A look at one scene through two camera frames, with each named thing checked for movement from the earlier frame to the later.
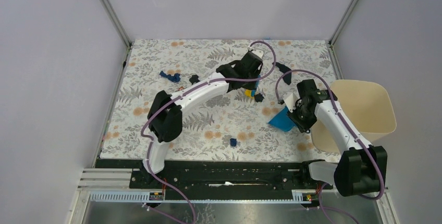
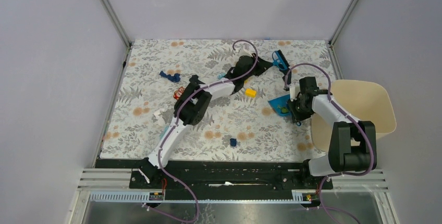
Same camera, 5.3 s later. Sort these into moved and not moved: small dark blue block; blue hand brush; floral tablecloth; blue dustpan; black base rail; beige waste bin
Moved: blue dustpan; blue hand brush
Not moved: floral tablecloth; beige waste bin; small dark blue block; black base rail
